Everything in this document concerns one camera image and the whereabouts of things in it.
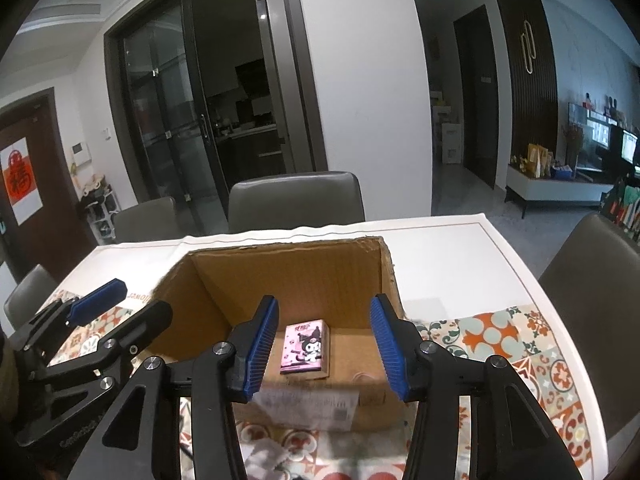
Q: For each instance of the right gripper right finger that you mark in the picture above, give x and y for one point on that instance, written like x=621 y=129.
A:
x=511 y=435

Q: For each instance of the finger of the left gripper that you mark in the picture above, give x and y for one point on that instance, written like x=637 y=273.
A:
x=47 y=331
x=130 y=334

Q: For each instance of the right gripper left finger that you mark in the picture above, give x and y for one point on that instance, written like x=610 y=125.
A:
x=138 y=437

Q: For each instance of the white cleaning cloth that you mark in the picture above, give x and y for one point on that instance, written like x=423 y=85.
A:
x=263 y=458

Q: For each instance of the pink cartoon tissue pack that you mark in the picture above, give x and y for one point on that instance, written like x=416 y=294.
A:
x=306 y=350

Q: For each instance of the left hand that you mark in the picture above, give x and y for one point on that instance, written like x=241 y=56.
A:
x=9 y=381

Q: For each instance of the grey chair far left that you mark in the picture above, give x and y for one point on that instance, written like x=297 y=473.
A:
x=29 y=296

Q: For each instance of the grey chair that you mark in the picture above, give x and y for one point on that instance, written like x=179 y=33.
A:
x=29 y=296
x=289 y=201
x=593 y=283
x=147 y=222

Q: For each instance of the grey chair back left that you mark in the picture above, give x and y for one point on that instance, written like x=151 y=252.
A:
x=147 y=222

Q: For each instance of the red fu poster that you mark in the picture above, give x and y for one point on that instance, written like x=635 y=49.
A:
x=20 y=181

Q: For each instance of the white shelf rack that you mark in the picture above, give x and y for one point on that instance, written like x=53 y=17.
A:
x=99 y=205

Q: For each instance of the patterned tablecloth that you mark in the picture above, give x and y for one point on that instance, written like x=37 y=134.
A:
x=459 y=282

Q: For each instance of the grey chair right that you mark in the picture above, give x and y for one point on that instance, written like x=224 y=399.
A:
x=593 y=283

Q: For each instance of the white intercom panel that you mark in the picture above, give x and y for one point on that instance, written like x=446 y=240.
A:
x=81 y=154

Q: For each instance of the brown cardboard box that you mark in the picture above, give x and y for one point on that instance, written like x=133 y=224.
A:
x=213 y=290

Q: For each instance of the white tv cabinet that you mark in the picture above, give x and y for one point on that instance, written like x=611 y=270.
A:
x=531 y=193

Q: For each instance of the grey chair back centre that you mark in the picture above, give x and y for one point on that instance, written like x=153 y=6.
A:
x=289 y=201

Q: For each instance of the dark sliding glass door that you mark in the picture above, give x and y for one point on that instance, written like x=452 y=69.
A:
x=208 y=93

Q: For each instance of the gold wall ornament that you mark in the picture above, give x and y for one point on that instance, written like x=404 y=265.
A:
x=528 y=47

